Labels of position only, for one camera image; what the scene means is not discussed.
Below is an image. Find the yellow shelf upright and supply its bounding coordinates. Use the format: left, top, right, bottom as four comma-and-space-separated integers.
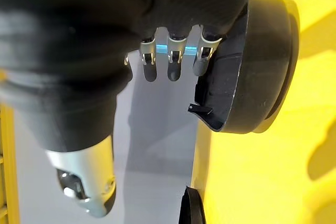
0, 67, 20, 224

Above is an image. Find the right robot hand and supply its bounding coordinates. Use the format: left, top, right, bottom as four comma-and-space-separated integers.
0, 0, 265, 219

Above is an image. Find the black plastic housing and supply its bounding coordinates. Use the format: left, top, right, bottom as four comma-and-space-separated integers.
187, 0, 300, 134
179, 186, 206, 224

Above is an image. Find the yellow shelf board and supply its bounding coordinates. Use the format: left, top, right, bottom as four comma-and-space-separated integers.
191, 0, 336, 224

